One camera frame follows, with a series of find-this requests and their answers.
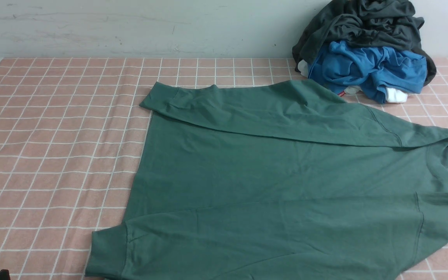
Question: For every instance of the dark grey crumpled garment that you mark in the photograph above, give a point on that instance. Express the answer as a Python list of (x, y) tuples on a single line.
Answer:
[(364, 23)]

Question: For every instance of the blue crumpled garment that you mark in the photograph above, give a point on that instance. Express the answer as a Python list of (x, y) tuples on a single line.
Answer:
[(374, 69)]

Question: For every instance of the green long-sleeve top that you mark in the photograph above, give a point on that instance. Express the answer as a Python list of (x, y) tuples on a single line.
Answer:
[(279, 182)]

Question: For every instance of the pink grid tablecloth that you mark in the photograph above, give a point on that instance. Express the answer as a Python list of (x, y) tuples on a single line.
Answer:
[(71, 137)]

